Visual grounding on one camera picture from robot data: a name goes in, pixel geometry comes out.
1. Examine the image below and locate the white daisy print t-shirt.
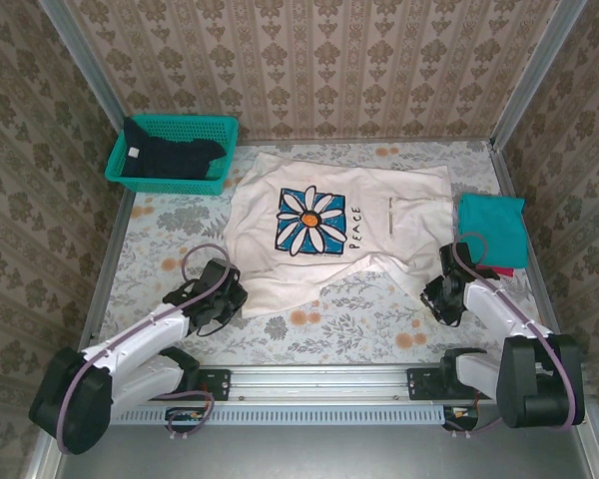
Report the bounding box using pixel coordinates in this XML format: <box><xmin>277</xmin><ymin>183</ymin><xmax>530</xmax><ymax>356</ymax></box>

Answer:
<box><xmin>222</xmin><ymin>152</ymin><xmax>455</xmax><ymax>319</ymax></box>

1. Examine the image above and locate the folded teal t-shirt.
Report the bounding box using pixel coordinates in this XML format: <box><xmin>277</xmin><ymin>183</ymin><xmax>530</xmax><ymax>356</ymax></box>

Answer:
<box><xmin>456</xmin><ymin>193</ymin><xmax>526</xmax><ymax>270</ymax></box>

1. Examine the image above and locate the teal plastic basket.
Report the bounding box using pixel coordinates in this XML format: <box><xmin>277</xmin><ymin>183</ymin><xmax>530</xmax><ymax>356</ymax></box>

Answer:
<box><xmin>103</xmin><ymin>114</ymin><xmax>240</xmax><ymax>196</ymax></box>

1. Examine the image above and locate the floral tablecloth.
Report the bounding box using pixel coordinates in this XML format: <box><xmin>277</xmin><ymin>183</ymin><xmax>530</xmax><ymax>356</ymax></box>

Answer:
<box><xmin>92</xmin><ymin>140</ymin><xmax>555</xmax><ymax>368</ymax></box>

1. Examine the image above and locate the dark navy t-shirt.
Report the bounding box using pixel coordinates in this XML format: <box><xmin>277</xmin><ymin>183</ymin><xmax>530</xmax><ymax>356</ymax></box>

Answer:
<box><xmin>121</xmin><ymin>117</ymin><xmax>229</xmax><ymax>181</ymax></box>

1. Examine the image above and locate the grey metal panel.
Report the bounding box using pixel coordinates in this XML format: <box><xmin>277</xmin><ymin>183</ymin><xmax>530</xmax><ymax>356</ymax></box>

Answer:
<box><xmin>54</xmin><ymin>423</ymin><xmax>596</xmax><ymax>479</ymax></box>

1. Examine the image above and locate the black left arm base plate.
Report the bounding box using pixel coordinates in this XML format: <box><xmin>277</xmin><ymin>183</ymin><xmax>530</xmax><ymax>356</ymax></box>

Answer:
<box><xmin>179</xmin><ymin>367</ymin><xmax>232</xmax><ymax>401</ymax></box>

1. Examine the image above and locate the aluminium table side rail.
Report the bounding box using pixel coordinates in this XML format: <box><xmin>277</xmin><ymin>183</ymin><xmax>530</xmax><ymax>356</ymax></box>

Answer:
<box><xmin>81</xmin><ymin>189</ymin><xmax>137</xmax><ymax>341</ymax></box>
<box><xmin>487</xmin><ymin>143</ymin><xmax>563</xmax><ymax>333</ymax></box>

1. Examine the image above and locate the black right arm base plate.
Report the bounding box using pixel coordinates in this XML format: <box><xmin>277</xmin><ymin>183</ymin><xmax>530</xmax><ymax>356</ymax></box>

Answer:
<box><xmin>406</xmin><ymin>367</ymin><xmax>480</xmax><ymax>401</ymax></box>

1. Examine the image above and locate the aluminium mounting rail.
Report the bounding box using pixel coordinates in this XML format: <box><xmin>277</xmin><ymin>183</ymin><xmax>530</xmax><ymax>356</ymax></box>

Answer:
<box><xmin>194</xmin><ymin>366</ymin><xmax>448</xmax><ymax>403</ymax></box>

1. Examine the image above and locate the slotted white cable duct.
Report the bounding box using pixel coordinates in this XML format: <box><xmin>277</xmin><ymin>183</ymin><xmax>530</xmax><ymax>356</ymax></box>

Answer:
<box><xmin>110</xmin><ymin>402</ymin><xmax>448</xmax><ymax>427</ymax></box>

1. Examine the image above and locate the aluminium frame post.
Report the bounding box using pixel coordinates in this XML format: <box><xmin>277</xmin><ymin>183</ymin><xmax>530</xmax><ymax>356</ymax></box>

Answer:
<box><xmin>489</xmin><ymin>0</ymin><xmax>589</xmax><ymax>147</ymax></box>
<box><xmin>38</xmin><ymin>0</ymin><xmax>130</xmax><ymax>132</ymax></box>

